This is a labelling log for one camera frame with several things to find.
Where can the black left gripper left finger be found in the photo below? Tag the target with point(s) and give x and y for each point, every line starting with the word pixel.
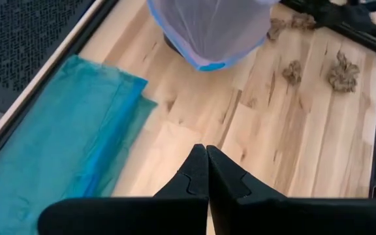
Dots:
pixel 191 182

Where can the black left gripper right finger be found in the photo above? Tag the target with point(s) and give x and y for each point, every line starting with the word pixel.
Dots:
pixel 227 182

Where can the teal trash bag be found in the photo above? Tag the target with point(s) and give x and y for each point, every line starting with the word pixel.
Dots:
pixel 60 130

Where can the pale pink trash bag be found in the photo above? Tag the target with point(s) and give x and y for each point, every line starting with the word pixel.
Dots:
pixel 214 29

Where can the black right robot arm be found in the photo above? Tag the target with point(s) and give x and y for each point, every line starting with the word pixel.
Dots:
pixel 348 16

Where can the black perforated computer case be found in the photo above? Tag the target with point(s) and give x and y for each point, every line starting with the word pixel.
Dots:
pixel 18 39

